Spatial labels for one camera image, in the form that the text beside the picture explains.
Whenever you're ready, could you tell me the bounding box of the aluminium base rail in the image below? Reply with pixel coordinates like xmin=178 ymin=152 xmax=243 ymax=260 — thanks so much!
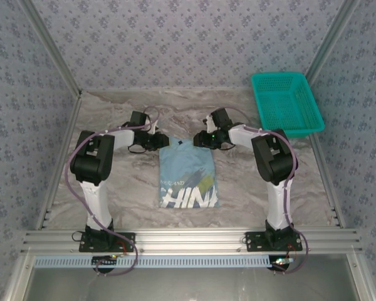
xmin=18 ymin=228 xmax=363 ymax=255

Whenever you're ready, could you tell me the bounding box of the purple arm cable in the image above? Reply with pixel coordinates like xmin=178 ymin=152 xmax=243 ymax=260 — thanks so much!
xmin=64 ymin=105 xmax=162 ymax=278
xmin=225 ymin=106 xmax=310 ymax=275

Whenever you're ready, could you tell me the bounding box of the small black controller board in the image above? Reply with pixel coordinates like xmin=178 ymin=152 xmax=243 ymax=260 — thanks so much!
xmin=91 ymin=255 xmax=118 ymax=274
xmin=269 ymin=255 xmax=295 ymax=272

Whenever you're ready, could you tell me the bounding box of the teal plastic basket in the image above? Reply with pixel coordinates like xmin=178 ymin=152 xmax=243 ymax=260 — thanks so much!
xmin=250 ymin=71 xmax=326 ymax=140

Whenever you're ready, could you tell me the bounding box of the light blue printed t-shirt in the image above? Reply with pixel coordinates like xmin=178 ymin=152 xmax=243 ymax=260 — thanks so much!
xmin=158 ymin=136 xmax=222 ymax=210

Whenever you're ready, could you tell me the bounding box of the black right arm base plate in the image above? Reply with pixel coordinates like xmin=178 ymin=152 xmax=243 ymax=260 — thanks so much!
xmin=244 ymin=231 xmax=303 ymax=253

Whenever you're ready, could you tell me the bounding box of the aluminium frame post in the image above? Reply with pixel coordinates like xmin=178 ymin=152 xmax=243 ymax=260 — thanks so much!
xmin=3 ymin=253 xmax=35 ymax=301
xmin=18 ymin=0 xmax=83 ymax=98
xmin=346 ymin=252 xmax=376 ymax=301
xmin=305 ymin=0 xmax=361 ymax=85

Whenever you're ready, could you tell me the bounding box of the white slotted cable duct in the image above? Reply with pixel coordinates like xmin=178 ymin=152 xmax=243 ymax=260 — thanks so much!
xmin=33 ymin=254 xmax=276 ymax=269

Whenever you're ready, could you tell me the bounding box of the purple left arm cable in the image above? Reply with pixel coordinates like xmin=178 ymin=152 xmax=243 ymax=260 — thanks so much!
xmin=64 ymin=105 xmax=162 ymax=278

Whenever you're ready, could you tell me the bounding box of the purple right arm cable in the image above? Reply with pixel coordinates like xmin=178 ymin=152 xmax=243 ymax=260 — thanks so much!
xmin=225 ymin=106 xmax=310 ymax=275

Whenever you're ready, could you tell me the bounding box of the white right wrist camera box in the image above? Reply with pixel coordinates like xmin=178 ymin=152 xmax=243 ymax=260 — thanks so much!
xmin=202 ymin=114 xmax=214 ymax=134

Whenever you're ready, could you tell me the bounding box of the aluminium side rail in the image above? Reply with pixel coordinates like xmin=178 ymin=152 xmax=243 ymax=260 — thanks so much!
xmin=310 ymin=134 xmax=345 ymax=228
xmin=36 ymin=93 xmax=82 ymax=231

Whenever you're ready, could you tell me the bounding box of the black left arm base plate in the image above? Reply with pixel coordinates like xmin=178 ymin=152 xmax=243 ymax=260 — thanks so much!
xmin=78 ymin=231 xmax=136 ymax=253

